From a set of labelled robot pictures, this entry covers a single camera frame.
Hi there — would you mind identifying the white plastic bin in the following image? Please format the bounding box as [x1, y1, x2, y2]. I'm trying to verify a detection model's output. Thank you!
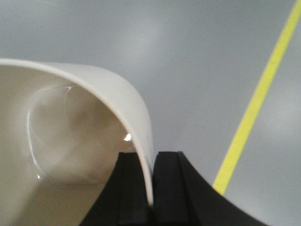
[0, 59, 154, 226]

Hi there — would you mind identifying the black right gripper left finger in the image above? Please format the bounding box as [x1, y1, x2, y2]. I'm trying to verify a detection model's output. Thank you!
[80, 153, 150, 226]

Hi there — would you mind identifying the yellow floor tape line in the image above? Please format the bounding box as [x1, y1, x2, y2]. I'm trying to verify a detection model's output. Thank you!
[213, 0, 301, 195]

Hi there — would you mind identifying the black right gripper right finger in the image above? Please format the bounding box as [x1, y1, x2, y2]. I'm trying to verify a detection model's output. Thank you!
[153, 152, 264, 226]

